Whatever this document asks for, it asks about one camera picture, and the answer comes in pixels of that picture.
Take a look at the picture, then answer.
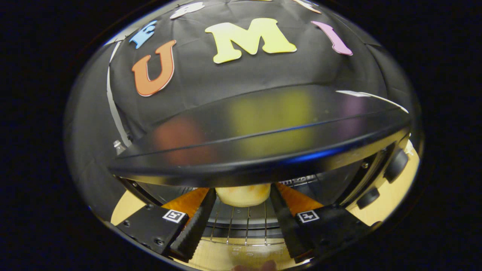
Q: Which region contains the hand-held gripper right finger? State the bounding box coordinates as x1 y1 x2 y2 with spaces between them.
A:
270 183 377 264

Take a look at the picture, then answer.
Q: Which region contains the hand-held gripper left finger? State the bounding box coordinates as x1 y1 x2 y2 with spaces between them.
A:
116 187 217 263

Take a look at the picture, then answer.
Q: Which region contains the round yellow bread bun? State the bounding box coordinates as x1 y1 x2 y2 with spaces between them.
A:
215 183 272 208

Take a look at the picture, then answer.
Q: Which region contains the black toaster oven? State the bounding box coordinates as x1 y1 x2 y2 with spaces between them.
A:
107 84 413 264

